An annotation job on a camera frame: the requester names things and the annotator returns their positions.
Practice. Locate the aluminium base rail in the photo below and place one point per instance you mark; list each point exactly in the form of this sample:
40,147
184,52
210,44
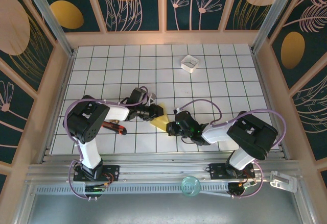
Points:
158,169

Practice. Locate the yellow cloth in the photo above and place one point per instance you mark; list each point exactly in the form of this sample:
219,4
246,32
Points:
161,124

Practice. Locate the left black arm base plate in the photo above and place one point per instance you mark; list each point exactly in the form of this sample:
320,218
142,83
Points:
112,171

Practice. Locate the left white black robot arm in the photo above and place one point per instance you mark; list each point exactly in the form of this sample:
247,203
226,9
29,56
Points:
87,122

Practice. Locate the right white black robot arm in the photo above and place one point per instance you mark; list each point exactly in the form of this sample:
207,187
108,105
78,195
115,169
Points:
253,137

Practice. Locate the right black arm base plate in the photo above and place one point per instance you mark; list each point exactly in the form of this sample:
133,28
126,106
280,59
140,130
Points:
217,171

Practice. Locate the right black controller board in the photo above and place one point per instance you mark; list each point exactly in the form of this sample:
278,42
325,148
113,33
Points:
238,188

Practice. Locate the black controller board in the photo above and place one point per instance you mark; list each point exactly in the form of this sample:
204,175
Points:
238,188
95,189

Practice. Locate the white square box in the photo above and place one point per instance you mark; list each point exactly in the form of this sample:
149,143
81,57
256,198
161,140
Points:
190,63

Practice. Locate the left black controller board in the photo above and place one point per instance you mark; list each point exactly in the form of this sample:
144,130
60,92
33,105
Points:
95,189

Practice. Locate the clear round glass cup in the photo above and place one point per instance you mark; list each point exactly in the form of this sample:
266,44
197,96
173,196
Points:
190,186

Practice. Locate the aluminium corner post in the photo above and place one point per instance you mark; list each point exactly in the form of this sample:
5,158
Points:
273,14
48,14

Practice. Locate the red black utility knife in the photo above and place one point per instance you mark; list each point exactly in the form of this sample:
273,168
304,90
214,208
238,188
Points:
116,128

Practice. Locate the aluminium side rail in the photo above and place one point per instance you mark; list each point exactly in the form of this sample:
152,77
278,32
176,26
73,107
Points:
65,81
262,81

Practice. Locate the grey metal sheet panel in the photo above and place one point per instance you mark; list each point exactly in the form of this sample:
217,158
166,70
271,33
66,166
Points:
153,211

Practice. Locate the small brass fitting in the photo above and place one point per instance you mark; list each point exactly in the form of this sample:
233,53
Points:
115,120

